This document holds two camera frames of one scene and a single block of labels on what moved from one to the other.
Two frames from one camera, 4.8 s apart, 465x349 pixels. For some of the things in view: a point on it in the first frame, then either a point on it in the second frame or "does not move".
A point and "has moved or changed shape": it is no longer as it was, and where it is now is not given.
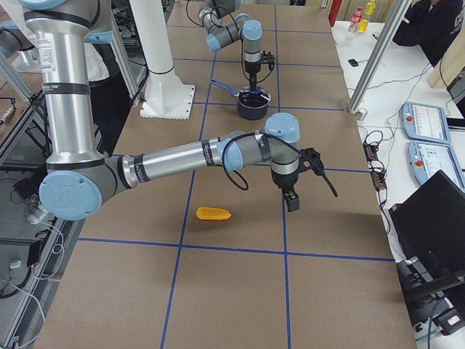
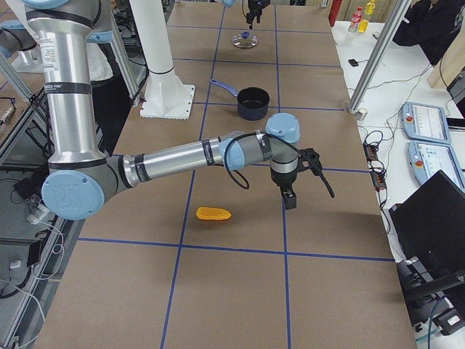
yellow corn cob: [212, 214] does not move
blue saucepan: [251, 105] does not move
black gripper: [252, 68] → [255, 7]
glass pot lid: [259, 91] has moved or changed shape
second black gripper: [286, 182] does not move
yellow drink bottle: [370, 6] does not move
